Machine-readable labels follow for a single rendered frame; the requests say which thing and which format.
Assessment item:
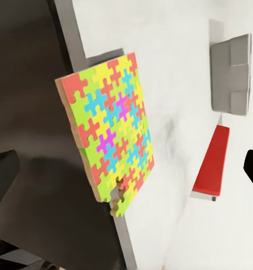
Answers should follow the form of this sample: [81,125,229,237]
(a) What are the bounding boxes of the jigsaw puzzle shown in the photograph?
[55,52,155,217]

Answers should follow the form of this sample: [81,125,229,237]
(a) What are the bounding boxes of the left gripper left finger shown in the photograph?
[0,150,20,203]

